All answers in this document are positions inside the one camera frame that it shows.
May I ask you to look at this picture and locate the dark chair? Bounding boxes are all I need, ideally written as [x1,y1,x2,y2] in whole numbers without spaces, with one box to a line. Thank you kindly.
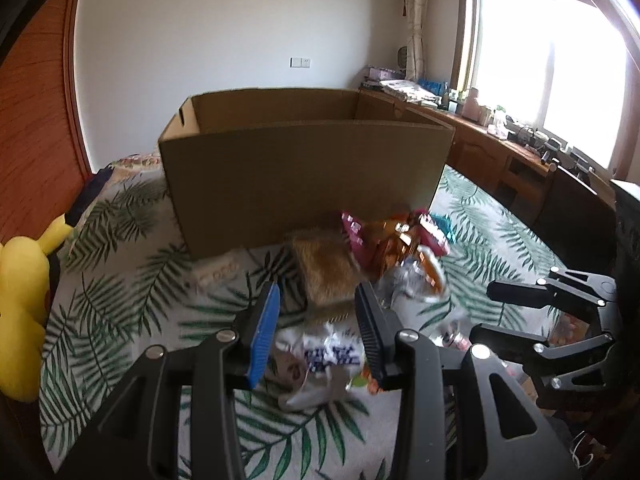
[532,162,618,261]

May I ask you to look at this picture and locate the leaf print bedsheet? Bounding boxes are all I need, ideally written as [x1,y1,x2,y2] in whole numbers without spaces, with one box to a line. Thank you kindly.
[40,155,616,480]

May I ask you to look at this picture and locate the clear candy packet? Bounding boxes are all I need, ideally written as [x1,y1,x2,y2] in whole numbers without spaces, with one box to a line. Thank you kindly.
[549,312,592,347]

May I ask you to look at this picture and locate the pink brown snack packet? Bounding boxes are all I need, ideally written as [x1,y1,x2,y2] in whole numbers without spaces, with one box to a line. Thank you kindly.
[341,210,451,273]

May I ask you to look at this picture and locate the teal snack packet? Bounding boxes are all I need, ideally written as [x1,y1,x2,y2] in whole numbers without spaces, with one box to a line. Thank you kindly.
[430,212,457,247]

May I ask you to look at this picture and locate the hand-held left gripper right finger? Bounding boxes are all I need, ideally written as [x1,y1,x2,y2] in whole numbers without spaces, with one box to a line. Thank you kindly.
[354,281,583,480]

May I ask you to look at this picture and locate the yellow plush toy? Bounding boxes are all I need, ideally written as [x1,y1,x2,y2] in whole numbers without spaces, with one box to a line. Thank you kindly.
[0,215,74,403]

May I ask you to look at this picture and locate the white blue snack packet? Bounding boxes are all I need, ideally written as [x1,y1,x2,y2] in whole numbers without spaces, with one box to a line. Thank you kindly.
[272,322,368,411]

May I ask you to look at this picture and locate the patterned curtain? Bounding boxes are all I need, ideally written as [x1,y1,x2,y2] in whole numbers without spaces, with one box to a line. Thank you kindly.
[400,0,442,81]

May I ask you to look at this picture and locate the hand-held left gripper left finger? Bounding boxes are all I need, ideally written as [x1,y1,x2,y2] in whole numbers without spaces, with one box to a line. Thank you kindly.
[60,281,283,480]

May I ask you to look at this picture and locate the floral quilt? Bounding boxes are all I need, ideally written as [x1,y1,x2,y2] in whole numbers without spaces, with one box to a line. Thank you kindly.
[110,154,166,171]

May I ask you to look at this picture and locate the window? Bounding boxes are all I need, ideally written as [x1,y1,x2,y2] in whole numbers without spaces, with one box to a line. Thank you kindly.
[470,0,640,171]

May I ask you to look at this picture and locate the wooden desk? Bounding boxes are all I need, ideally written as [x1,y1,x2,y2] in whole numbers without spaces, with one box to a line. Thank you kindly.
[357,87,616,226]

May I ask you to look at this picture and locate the stack of papers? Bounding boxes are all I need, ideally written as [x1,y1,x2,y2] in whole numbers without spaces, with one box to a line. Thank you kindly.
[380,80,436,103]

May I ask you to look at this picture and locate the dark blue quilt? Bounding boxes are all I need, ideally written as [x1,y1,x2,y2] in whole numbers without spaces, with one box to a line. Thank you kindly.
[65,167,117,226]

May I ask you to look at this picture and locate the wooden wardrobe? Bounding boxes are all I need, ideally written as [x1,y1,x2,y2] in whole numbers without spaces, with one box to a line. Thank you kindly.
[0,0,96,251]

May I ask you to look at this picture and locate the brown cardboard box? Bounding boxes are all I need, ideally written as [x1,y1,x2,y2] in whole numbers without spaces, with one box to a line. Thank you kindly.
[158,88,456,261]

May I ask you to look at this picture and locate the pink box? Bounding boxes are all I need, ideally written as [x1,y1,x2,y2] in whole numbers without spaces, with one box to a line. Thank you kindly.
[462,89,493,123]

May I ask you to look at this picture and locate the silver snack packet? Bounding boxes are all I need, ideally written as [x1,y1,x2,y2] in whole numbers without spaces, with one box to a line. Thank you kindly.
[377,247,448,307]

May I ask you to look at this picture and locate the tan snack packet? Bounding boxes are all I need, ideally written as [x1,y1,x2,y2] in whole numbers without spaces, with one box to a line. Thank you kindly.
[290,232,362,321]

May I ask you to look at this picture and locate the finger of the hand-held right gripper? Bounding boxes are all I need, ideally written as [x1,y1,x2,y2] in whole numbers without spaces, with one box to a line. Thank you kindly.
[487,267,622,320]
[469,324,617,392]

